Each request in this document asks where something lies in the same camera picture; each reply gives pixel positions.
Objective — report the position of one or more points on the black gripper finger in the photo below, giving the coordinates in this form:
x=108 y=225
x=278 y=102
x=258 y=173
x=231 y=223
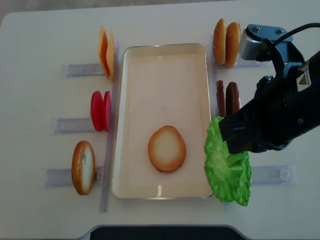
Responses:
x=236 y=125
x=239 y=144

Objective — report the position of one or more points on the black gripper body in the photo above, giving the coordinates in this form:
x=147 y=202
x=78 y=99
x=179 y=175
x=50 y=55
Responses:
x=283 y=109

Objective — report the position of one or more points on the green lettuce leaf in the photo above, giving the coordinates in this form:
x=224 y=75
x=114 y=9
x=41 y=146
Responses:
x=229 y=174

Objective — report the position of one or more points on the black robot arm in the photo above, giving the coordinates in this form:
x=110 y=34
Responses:
x=268 y=43

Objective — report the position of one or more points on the right brown meat patty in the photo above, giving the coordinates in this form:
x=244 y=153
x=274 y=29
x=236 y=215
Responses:
x=232 y=99

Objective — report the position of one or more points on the brown meat patty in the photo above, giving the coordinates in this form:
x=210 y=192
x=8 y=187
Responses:
x=232 y=99
x=220 y=98

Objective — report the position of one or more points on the left brown meat patty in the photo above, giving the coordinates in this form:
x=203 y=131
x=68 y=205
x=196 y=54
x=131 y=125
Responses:
x=220 y=98

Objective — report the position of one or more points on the clear holder under lettuce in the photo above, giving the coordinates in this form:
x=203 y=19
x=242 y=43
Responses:
x=274 y=175

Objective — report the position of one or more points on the bread slice on tray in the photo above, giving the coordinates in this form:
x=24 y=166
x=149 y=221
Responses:
x=167 y=149

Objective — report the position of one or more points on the right red tomato slice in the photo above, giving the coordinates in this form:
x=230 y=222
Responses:
x=106 y=110

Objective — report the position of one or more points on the red tomato slice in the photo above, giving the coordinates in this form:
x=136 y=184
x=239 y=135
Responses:
x=96 y=111
x=106 y=110

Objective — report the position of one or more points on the left red tomato slice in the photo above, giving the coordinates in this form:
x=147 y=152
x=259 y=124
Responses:
x=96 y=111

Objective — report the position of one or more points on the right yellow cheese slice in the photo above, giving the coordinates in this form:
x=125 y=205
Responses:
x=111 y=54

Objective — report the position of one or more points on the upright bread slice left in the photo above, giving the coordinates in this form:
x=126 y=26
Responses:
x=83 y=167

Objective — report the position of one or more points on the left orange cheese slice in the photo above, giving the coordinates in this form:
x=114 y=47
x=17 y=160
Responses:
x=102 y=50

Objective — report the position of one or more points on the clear holder under cheese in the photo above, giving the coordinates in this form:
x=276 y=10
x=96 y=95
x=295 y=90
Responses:
x=83 y=70

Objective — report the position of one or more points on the clear holder under tomato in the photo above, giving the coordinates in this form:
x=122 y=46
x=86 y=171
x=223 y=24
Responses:
x=72 y=126

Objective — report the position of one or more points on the clear holder under bread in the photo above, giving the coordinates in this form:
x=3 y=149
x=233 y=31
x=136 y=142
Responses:
x=56 y=178

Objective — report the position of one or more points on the clear holder under buns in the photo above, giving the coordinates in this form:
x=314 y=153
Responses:
x=241 y=63

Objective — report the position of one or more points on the cream rectangular tray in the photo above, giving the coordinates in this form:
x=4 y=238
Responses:
x=162 y=85

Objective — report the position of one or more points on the right bun half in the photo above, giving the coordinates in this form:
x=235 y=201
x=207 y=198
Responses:
x=233 y=37

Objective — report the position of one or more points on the bun half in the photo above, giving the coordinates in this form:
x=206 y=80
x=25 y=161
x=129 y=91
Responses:
x=219 y=42
x=233 y=37

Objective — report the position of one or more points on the left bun half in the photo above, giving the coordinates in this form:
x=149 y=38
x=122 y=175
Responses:
x=219 y=42

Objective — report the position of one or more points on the right long clear rail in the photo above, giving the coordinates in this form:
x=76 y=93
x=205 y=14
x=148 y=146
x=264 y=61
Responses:
x=214 y=77

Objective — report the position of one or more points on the long clear rail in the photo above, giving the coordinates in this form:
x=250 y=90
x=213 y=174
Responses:
x=214 y=77
x=112 y=133

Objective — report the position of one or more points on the left long clear rail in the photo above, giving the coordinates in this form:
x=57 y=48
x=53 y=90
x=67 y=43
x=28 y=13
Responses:
x=112 y=133

